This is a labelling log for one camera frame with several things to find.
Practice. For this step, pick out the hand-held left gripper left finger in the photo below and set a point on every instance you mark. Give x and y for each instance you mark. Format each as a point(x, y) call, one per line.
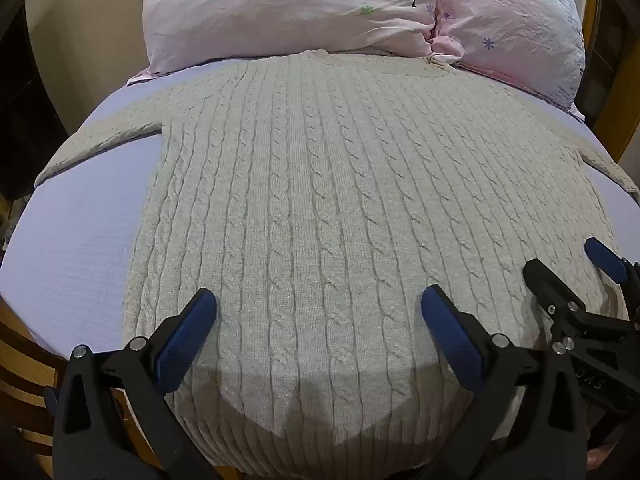
point(189, 332)

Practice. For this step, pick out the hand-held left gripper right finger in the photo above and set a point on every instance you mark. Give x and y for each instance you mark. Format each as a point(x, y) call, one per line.
point(450, 340)

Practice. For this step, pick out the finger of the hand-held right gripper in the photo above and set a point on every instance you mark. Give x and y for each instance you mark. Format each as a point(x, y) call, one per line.
point(605, 258)
point(545, 280)

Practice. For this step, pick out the wooden headboard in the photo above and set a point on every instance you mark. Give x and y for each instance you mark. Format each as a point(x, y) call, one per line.
point(612, 85)

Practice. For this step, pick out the pink floral pillow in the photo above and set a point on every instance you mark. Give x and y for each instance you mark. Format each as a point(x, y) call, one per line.
point(515, 25)
point(280, 5)

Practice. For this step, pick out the wooden bed frame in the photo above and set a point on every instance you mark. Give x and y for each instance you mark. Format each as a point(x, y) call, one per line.
point(30, 370)

